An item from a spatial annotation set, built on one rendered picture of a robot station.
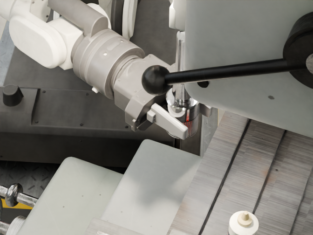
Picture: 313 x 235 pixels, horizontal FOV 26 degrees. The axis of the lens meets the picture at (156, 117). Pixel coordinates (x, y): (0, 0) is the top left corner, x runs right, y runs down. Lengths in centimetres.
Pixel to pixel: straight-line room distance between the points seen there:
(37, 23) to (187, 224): 38
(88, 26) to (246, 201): 36
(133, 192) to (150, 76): 55
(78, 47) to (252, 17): 45
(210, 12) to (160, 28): 130
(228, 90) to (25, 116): 105
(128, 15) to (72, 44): 72
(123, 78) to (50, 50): 12
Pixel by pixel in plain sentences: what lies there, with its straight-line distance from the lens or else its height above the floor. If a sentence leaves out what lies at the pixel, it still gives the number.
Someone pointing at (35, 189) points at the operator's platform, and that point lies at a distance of 178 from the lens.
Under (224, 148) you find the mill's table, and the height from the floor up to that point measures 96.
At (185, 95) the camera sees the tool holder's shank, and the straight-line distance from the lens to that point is 91.
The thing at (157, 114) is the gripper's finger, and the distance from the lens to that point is 94.
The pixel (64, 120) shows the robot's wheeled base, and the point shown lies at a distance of 166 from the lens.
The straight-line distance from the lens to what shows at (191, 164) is 121.
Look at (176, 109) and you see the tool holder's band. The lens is 92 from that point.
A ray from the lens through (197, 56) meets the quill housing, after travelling 65.
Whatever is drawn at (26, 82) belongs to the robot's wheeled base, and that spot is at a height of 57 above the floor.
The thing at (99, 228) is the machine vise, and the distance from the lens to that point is 96.
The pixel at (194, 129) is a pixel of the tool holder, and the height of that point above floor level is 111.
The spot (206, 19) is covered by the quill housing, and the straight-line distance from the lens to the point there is 62.
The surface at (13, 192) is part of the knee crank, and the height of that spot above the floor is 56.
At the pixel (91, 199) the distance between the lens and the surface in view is 131.
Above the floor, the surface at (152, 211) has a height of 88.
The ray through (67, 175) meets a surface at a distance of 135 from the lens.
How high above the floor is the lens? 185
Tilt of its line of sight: 49 degrees down
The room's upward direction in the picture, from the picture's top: straight up
